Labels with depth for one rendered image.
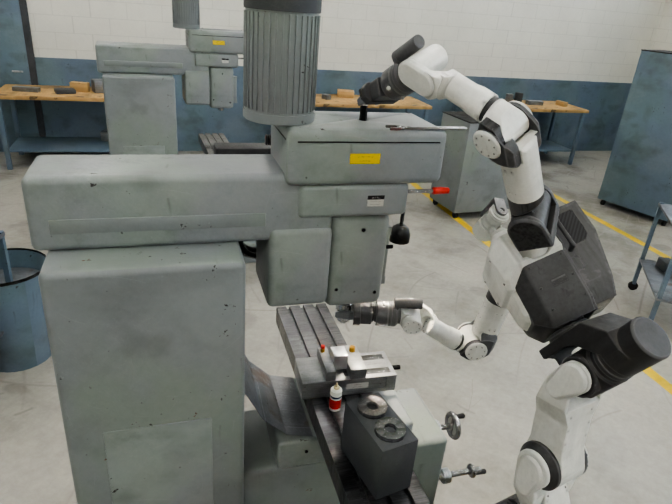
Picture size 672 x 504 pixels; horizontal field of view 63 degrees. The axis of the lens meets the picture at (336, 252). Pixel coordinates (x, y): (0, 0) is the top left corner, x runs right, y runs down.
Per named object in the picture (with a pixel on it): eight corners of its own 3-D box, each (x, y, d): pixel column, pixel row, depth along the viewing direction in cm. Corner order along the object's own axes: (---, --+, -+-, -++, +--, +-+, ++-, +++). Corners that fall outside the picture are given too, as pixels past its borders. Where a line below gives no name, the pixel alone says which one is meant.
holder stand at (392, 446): (372, 436, 180) (379, 388, 171) (410, 487, 162) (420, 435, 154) (339, 447, 174) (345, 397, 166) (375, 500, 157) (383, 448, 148)
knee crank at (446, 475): (481, 467, 231) (483, 457, 228) (488, 478, 226) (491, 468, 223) (434, 476, 224) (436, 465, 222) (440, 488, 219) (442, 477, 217)
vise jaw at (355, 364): (354, 353, 209) (355, 344, 207) (366, 377, 196) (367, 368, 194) (339, 354, 207) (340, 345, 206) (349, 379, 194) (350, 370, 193)
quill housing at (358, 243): (361, 275, 197) (370, 191, 184) (381, 305, 180) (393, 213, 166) (309, 279, 192) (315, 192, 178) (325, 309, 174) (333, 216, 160)
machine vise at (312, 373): (382, 365, 215) (385, 341, 210) (394, 390, 202) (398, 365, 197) (293, 373, 206) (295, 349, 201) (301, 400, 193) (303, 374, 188)
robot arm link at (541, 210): (547, 171, 140) (552, 210, 149) (511, 173, 144) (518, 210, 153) (541, 203, 133) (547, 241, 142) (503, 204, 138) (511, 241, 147)
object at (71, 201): (313, 211, 182) (317, 152, 173) (332, 239, 163) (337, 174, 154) (45, 220, 159) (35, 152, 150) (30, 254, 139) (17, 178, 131)
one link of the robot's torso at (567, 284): (611, 321, 168) (548, 228, 183) (651, 282, 137) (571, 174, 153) (523, 361, 167) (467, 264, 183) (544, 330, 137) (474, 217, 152)
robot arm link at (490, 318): (482, 340, 205) (505, 292, 194) (493, 364, 194) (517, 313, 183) (453, 336, 203) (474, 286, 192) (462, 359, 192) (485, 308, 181)
